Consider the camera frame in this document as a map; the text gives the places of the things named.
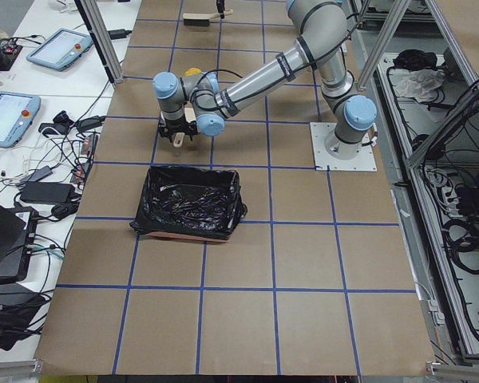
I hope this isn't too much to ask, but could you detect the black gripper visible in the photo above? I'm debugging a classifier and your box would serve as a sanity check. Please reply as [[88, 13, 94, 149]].
[[157, 117, 196, 142]]

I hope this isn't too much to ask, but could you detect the beige plastic dustpan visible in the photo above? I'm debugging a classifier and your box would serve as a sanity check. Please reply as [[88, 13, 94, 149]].
[[161, 104, 197, 149]]

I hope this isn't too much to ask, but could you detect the yellow trash ball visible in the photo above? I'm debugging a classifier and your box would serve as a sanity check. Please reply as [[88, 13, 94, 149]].
[[184, 67, 202, 77]]

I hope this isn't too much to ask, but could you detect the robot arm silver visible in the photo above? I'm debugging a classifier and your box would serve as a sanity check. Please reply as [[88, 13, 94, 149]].
[[152, 1, 377, 145]]

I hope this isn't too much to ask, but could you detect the black bag lined bin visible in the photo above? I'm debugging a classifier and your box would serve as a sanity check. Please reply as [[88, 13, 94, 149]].
[[130, 166, 247, 242]]

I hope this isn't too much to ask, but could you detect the upper blue teach pendant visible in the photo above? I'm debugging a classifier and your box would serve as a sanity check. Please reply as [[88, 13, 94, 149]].
[[26, 28, 93, 71]]

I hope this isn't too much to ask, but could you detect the blue teach pendant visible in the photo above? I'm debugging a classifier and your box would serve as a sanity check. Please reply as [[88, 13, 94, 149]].
[[26, 28, 93, 71], [0, 91, 41, 148]]

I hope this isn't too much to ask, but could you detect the black power adapter brick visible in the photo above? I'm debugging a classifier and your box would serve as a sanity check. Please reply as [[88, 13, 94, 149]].
[[20, 182, 74, 204]]

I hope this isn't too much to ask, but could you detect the lower blue teach pendant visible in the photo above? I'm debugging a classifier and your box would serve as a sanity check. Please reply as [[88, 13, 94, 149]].
[[0, 91, 41, 148]]

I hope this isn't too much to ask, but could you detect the black laptop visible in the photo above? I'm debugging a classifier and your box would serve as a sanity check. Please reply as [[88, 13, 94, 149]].
[[0, 205, 38, 284]]

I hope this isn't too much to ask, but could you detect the white crumpled cloth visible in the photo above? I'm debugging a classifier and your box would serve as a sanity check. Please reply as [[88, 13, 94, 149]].
[[394, 69, 445, 103]]

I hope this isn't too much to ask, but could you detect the white power strip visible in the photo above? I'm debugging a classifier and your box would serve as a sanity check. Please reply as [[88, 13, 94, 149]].
[[426, 168, 459, 216]]

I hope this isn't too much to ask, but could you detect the aluminium frame post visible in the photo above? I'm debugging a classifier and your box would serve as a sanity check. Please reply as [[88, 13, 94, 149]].
[[74, 0, 124, 85]]

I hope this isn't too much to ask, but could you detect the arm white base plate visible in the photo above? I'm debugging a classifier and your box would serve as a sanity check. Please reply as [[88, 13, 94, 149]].
[[310, 122, 378, 172]]

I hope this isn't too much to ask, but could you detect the black coiled cable bundle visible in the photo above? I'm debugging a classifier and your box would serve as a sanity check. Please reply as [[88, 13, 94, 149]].
[[441, 217, 479, 276]]

